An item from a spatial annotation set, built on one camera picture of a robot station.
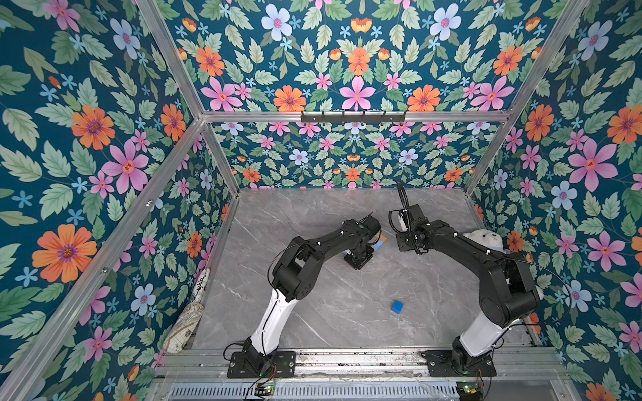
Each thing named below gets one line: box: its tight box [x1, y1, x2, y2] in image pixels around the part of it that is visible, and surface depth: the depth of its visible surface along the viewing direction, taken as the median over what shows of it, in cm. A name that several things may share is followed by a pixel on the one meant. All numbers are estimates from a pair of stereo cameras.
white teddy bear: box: [463, 228, 506, 253], surface depth 93 cm
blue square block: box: [391, 299, 404, 315], surface depth 86 cm
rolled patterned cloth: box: [163, 267, 211, 355], surface depth 81 cm
